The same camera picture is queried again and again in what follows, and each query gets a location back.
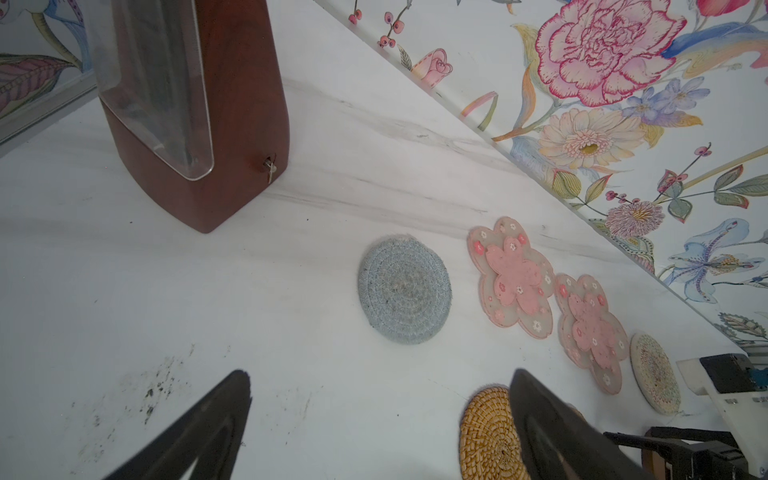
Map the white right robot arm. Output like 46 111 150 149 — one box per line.
605 354 767 479

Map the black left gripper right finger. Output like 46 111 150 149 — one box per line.
509 369 652 479

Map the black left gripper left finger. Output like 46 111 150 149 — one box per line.
107 370 252 479

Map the colourful zigzag woven coaster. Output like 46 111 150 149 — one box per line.
630 332 681 416

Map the pink flower coaster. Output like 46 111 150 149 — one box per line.
467 217 555 339
555 273 630 395

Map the grey-blue woven round coaster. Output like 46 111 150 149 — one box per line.
357 235 452 345

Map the tan rattan round coaster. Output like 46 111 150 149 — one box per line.
459 386 530 480

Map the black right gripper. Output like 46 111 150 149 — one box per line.
604 426 750 480

